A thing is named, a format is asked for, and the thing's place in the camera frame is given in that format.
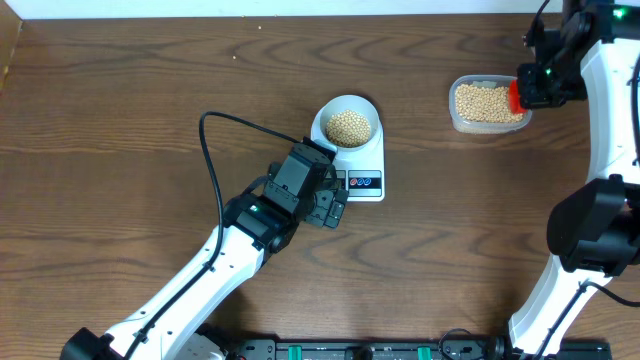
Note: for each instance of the soybeans pile in bowl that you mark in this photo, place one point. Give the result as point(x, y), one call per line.
point(348, 129)

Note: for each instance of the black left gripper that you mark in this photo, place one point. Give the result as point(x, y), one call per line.
point(322, 213)

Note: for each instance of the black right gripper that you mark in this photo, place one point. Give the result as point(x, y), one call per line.
point(530, 97)

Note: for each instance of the white digital kitchen scale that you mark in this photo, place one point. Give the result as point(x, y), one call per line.
point(362, 170)

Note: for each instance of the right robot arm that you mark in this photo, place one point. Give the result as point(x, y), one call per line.
point(593, 234)

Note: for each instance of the light grey round bowl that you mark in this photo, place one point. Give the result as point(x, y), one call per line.
point(349, 102)

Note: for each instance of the cardboard box edge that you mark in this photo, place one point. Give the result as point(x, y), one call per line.
point(10, 28)

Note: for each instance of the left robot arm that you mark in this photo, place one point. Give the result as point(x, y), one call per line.
point(254, 225)

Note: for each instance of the red plastic measuring scoop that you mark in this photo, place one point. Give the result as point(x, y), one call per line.
point(514, 99)

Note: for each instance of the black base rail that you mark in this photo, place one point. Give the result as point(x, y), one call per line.
point(212, 343)

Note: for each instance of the clear container of soybeans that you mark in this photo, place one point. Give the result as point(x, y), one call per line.
point(480, 104)

